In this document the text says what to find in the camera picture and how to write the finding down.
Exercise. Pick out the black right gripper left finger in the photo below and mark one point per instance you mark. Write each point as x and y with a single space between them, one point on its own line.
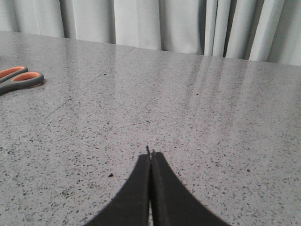
130 206

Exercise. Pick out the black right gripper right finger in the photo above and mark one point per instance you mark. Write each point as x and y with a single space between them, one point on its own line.
172 204

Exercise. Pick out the grey orange scissors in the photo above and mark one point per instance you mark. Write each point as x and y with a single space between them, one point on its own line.
18 77

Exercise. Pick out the white curtain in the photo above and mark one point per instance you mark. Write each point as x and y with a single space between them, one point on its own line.
258 30

